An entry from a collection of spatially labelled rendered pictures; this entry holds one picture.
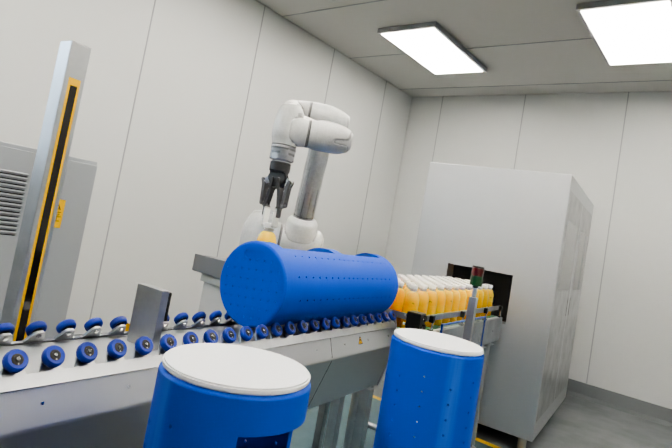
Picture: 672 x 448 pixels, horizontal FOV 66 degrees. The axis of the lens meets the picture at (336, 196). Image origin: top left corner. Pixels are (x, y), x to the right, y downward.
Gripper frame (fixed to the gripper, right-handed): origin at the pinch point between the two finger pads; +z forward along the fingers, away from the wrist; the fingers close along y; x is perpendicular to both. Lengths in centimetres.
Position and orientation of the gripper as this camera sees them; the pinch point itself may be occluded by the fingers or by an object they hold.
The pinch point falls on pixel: (270, 217)
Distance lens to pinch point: 187.9
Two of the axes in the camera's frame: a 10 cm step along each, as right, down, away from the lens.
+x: 5.1, 1.4, 8.5
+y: 8.4, 1.2, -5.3
